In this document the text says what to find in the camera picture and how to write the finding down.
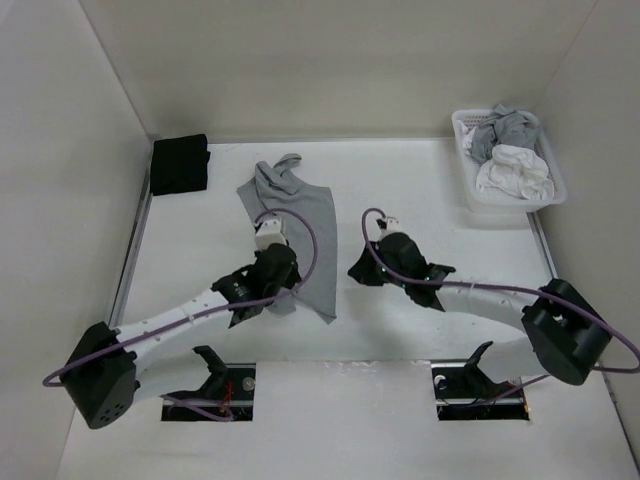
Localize aluminium table edge rail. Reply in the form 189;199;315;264
105;169;152;328

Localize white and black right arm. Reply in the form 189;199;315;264
348;233;612;399

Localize folded black tank top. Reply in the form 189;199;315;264
150;134;211;196

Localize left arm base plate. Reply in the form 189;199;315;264
161;363;257;422

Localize white tank top in basket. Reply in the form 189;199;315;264
456;121;555;201

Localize grey tank top in basket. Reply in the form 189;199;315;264
469;105;542;164

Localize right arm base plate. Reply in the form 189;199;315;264
431;363;529;421

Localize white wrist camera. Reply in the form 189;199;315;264
254;216;288;251
376;217;404;237

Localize white plastic laundry basket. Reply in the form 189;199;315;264
451;105;568;214

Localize grey tank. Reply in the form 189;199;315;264
469;105;542;164
237;153;338;324

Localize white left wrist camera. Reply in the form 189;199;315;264
254;216;288;251

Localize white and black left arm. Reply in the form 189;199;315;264
59;244;301;430

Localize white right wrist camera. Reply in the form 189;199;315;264
376;217;404;237

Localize white front cover board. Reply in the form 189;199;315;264
58;362;639;479

